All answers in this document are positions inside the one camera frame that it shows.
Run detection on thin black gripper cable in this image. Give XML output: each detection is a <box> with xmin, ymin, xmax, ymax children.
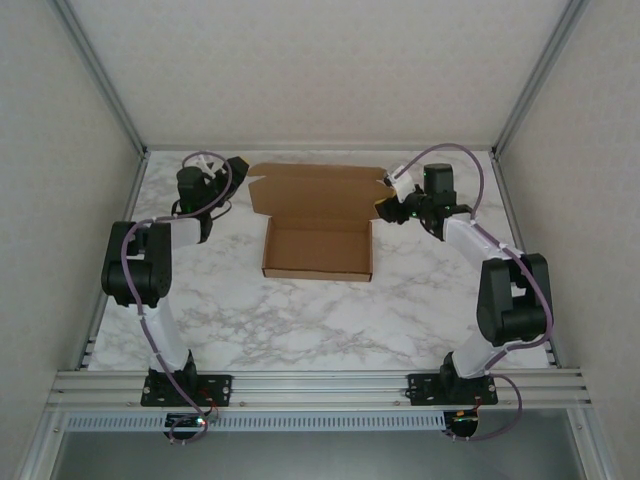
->
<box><xmin>171</xmin><ymin>198</ymin><xmax>234</xmax><ymax>222</ymax></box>

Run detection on small circuit board with LED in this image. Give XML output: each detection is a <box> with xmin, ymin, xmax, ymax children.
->
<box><xmin>166</xmin><ymin>413</ymin><xmax>210</xmax><ymax>431</ymax></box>
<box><xmin>449</xmin><ymin>409</ymin><xmax>482</xmax><ymax>437</ymax></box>

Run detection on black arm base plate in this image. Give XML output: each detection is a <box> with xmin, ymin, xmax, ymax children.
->
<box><xmin>407</xmin><ymin>373</ymin><xmax>500</xmax><ymax>407</ymax></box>
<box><xmin>141</xmin><ymin>373</ymin><xmax>235</xmax><ymax>407</ymax></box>

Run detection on aluminium mounting rail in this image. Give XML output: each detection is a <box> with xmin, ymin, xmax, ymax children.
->
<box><xmin>49</xmin><ymin>368</ymin><xmax>594</xmax><ymax>414</ymax></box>

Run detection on aluminium table end rail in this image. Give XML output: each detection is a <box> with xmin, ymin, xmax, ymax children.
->
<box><xmin>144</xmin><ymin>144</ymin><xmax>496</xmax><ymax>153</ymax></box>

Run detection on aluminium frame leg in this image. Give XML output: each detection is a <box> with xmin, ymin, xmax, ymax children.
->
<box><xmin>18</xmin><ymin>410</ymin><xmax>69</xmax><ymax>480</ymax></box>
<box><xmin>568</xmin><ymin>410</ymin><xmax>620</xmax><ymax>480</ymax></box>

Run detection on aluminium frame post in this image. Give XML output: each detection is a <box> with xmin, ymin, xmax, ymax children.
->
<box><xmin>49</xmin><ymin>0</ymin><xmax>151</xmax><ymax>156</ymax></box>
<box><xmin>492</xmin><ymin>0</ymin><xmax>591</xmax><ymax>156</ymax></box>

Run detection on brown cardboard paper box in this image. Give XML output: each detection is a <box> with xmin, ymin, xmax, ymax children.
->
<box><xmin>247</xmin><ymin>162</ymin><xmax>394</xmax><ymax>284</ymax></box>

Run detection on grey slotted cable duct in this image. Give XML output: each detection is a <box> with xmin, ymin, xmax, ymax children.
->
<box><xmin>66</xmin><ymin>412</ymin><xmax>447</xmax><ymax>432</ymax></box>

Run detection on purple cable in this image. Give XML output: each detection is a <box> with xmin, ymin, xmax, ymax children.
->
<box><xmin>392</xmin><ymin>143</ymin><xmax>555</xmax><ymax>444</ymax></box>
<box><xmin>121</xmin><ymin>149</ymin><xmax>237</xmax><ymax>446</ymax></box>

